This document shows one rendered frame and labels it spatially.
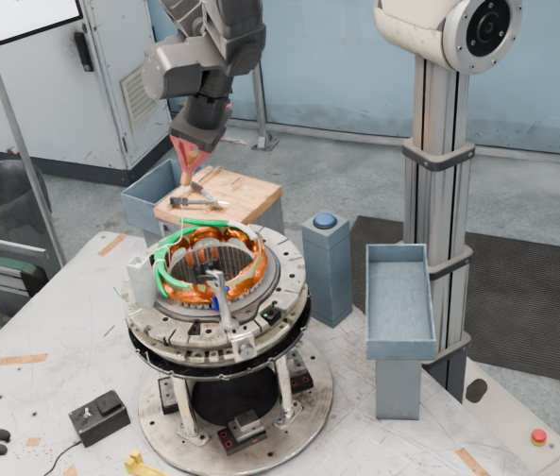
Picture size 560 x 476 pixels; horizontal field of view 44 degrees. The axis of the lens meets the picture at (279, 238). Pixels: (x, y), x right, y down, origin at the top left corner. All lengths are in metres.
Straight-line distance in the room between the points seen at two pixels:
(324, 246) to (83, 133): 2.41
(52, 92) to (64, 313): 2.05
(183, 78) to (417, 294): 0.57
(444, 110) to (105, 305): 0.91
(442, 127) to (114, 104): 2.38
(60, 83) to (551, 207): 2.37
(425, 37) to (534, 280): 1.84
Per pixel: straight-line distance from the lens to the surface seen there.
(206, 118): 0.99
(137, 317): 1.16
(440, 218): 1.40
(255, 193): 1.45
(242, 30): 0.88
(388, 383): 1.28
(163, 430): 1.37
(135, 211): 1.54
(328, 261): 1.40
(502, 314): 2.72
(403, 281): 1.26
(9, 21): 2.05
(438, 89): 1.27
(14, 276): 1.98
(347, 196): 3.35
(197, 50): 0.93
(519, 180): 3.51
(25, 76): 3.70
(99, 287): 1.76
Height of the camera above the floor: 1.84
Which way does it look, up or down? 36 degrees down
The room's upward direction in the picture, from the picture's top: 7 degrees counter-clockwise
